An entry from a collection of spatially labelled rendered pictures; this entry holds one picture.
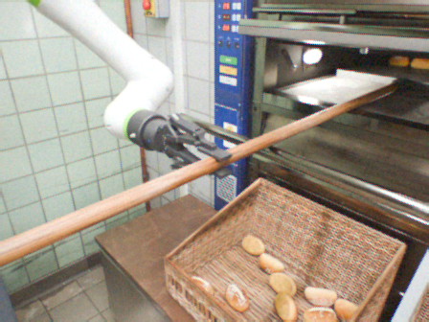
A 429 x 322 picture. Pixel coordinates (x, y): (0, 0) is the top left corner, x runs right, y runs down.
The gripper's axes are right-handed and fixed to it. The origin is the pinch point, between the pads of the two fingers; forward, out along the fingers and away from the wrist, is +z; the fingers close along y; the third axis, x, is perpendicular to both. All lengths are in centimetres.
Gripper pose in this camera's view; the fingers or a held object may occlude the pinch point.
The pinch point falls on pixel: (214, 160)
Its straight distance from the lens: 67.1
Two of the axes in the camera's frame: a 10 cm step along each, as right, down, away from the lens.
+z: 6.9, 3.2, -6.5
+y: -0.1, 9.0, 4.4
